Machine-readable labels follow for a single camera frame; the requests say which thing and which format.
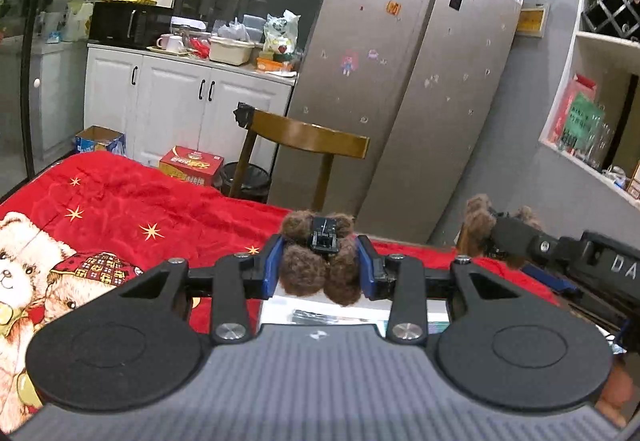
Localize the black microwave oven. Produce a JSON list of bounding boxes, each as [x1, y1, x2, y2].
[[89, 0, 174, 48]]

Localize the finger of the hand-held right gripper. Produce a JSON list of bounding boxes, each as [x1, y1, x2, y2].
[[486, 214, 568, 268]]

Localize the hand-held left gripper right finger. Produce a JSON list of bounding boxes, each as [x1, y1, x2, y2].
[[356, 235, 527, 347]]

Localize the white wall shelf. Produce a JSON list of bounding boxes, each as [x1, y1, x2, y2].
[[538, 0, 640, 209]]

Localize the black shallow box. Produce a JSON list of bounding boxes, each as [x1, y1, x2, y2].
[[259, 296, 452, 338]]

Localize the green white snack bag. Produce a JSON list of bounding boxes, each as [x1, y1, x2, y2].
[[263, 10, 302, 62]]

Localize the red bear-print blanket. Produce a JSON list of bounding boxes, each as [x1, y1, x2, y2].
[[0, 150, 563, 432]]

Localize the red cardboard box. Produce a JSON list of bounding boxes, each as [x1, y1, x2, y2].
[[158, 145, 225, 187]]

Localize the black trash bin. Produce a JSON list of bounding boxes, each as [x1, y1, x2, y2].
[[218, 162, 271, 203]]

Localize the person's right hand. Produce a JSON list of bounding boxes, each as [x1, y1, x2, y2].
[[595, 356, 640, 428]]

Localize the beige plastic basin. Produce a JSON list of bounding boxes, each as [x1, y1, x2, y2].
[[208, 36, 257, 66]]

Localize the white mug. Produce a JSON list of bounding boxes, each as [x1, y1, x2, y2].
[[156, 33, 186, 54]]

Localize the brown fuzzy bow hair clip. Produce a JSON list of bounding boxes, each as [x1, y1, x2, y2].
[[278, 209, 362, 307]]

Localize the white kitchen cabinet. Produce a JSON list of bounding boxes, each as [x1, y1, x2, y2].
[[83, 43, 297, 168]]

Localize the brown fuzzy hair claw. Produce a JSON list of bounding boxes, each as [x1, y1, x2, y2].
[[457, 193, 544, 270]]

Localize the wine rack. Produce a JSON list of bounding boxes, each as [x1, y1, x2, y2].
[[579, 0, 640, 42]]

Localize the blue cardboard box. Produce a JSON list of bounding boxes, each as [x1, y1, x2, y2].
[[74, 125, 126, 156]]

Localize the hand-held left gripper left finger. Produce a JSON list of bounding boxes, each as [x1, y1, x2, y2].
[[116, 235, 287, 346]]

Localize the wooden chair with black clip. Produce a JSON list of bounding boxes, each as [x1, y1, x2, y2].
[[233, 102, 371, 212]]

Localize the silver refrigerator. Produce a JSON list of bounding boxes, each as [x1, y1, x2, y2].
[[267, 0, 532, 245]]

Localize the grey plastic bag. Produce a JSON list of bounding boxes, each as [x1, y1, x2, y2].
[[217, 18, 252, 42]]

